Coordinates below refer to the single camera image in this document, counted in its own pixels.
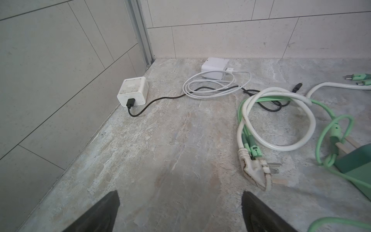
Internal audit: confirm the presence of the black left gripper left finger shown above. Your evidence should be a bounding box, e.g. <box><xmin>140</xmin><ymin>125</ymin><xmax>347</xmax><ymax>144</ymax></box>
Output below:
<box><xmin>63</xmin><ymin>190</ymin><xmax>120</xmax><ymax>232</ymax></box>

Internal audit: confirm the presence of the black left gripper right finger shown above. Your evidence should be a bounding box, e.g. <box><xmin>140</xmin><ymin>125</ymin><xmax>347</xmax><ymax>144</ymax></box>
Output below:
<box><xmin>242</xmin><ymin>191</ymin><xmax>297</xmax><ymax>232</ymax></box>

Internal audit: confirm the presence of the thin black cable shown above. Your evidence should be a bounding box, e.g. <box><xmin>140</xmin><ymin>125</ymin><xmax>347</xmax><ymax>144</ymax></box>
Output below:
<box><xmin>127</xmin><ymin>83</ymin><xmax>303</xmax><ymax>118</ymax></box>

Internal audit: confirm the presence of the white cube charger black plug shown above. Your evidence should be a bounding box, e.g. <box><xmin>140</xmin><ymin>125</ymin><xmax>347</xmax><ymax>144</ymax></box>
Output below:
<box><xmin>117</xmin><ymin>77</ymin><xmax>149</xmax><ymax>107</ymax></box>

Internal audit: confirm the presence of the light green charger block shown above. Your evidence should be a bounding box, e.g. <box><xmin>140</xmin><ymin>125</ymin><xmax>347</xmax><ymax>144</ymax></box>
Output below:
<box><xmin>335</xmin><ymin>144</ymin><xmax>371</xmax><ymax>184</ymax></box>

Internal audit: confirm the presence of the white square charger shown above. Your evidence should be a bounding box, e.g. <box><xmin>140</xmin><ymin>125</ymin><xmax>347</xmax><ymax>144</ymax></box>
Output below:
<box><xmin>201</xmin><ymin>57</ymin><xmax>230</xmax><ymax>80</ymax></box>

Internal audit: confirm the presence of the thick white power cord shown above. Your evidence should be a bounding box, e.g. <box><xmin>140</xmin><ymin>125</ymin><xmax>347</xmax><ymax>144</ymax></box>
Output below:
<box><xmin>237</xmin><ymin>82</ymin><xmax>371</xmax><ymax>192</ymax></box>

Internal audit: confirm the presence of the light green cable bundle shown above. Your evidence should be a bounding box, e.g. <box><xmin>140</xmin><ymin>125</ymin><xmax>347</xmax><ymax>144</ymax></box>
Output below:
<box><xmin>237</xmin><ymin>72</ymin><xmax>371</xmax><ymax>232</ymax></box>

